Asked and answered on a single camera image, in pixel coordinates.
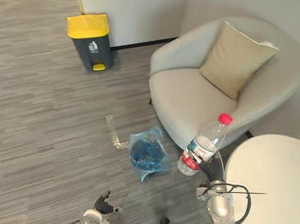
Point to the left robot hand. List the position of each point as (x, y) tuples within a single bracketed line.
[(103, 204)]

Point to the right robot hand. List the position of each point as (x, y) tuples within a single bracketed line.
[(209, 168)]

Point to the clear plastic water bottle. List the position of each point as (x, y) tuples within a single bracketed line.
[(202, 149)]

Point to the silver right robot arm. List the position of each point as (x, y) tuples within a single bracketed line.
[(221, 218)]

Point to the small bin with blue bag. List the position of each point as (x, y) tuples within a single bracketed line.
[(147, 154)]

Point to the round white tea table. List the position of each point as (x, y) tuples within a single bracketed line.
[(274, 194)]

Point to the grey trash can yellow lid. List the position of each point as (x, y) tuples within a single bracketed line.
[(90, 40)]

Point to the beige armchair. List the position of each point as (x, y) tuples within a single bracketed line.
[(217, 82)]

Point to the tan cushion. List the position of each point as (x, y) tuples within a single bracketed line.
[(235, 63)]

